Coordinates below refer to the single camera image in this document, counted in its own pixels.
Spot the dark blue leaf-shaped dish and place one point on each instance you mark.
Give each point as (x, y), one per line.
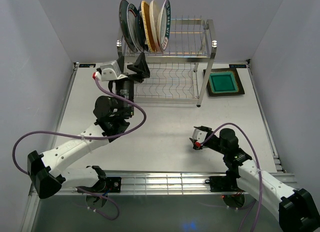
(140, 31)

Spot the white plate green red rim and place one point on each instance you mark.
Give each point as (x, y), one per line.
(132, 15)

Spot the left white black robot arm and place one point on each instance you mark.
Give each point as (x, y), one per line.
(49, 171)

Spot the stainless steel two-tier dish rack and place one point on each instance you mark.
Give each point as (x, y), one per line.
(174, 72)

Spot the green square dish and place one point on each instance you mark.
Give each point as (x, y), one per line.
(222, 82)

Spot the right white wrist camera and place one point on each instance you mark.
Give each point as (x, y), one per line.
(200, 136)

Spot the square bamboo-pattern tray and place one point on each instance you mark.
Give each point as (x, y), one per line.
(145, 10)

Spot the pink cream floral round plate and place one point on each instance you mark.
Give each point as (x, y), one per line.
(154, 12)

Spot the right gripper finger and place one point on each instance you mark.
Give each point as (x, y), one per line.
(201, 128)
(195, 143)

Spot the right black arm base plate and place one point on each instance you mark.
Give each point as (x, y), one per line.
(228, 183)

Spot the large dark teal round plate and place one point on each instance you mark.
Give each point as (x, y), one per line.
(124, 24)

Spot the aluminium front rail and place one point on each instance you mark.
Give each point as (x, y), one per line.
(134, 183)

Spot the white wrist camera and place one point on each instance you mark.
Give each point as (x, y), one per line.
(109, 71)
(200, 136)

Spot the white plate navy lettered rim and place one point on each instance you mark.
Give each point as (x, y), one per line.
(164, 25)

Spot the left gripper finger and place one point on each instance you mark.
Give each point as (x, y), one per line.
(141, 60)
(141, 70)

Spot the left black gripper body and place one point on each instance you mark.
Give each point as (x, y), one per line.
(139, 77)

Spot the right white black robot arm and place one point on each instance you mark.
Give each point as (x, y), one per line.
(294, 209)

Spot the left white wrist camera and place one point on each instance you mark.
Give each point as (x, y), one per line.
(109, 71)

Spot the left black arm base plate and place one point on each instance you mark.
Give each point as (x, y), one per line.
(110, 184)

